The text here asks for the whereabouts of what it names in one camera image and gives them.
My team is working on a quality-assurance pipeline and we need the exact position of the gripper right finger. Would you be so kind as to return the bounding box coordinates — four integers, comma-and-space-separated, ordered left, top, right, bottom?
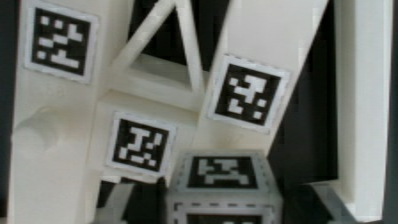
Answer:
283, 183, 360, 224

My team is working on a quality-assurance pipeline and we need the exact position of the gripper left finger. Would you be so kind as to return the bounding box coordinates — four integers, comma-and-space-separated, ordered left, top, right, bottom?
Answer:
95, 179, 168, 224

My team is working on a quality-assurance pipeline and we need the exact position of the white tagged cube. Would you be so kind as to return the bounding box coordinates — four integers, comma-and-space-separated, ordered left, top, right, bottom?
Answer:
166, 150, 283, 224

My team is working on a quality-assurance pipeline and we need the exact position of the white chair back frame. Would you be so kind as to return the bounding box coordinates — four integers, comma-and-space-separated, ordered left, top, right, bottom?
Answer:
8, 0, 324, 224

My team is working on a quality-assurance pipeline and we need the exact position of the white L-shaped fence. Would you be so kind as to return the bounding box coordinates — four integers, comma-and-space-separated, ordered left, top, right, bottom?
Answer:
315, 0, 395, 222

